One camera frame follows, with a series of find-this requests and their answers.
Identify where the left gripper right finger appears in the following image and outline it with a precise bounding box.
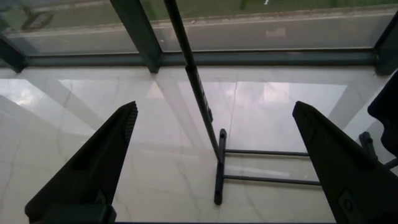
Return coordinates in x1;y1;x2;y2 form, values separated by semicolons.
292;101;398;223

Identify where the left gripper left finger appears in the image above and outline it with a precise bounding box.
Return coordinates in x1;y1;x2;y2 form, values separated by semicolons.
24;101;139;223

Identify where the black clothes rack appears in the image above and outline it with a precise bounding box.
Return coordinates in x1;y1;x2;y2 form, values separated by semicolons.
163;0;398;207

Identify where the window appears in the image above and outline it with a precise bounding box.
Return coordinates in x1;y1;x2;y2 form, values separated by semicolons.
0;0;398;76

